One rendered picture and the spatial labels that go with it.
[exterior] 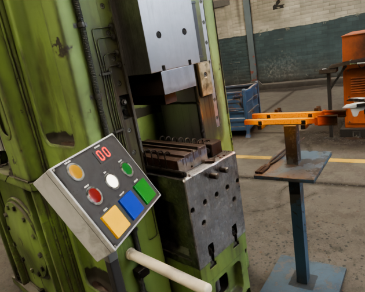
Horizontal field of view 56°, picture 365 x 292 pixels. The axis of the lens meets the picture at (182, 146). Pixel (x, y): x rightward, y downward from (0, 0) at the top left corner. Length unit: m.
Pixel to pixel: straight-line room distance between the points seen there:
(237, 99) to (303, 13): 4.27
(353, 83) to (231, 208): 3.29
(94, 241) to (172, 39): 0.87
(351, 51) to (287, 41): 4.46
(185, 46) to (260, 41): 7.80
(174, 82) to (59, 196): 0.72
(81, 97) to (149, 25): 0.38
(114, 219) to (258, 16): 8.54
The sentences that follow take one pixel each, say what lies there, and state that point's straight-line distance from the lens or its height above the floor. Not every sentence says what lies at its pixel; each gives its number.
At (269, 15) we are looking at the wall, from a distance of 9.18.
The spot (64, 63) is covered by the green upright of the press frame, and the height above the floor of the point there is 1.46.
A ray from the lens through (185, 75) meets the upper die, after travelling 1.50.
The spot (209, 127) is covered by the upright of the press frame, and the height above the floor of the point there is 1.01.
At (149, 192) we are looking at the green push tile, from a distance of 1.17.
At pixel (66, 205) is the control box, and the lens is 0.98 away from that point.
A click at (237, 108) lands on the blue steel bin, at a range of 5.16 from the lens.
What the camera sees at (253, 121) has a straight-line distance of 1.76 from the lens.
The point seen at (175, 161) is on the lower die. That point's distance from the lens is 1.49.
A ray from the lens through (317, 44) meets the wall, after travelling 8.91.
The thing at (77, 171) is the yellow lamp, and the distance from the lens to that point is 1.01.
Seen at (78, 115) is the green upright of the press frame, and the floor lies 1.26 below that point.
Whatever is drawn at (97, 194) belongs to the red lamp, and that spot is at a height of 1.09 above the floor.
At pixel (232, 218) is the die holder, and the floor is 0.59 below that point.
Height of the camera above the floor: 1.45
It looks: 16 degrees down
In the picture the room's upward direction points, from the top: 10 degrees counter-clockwise
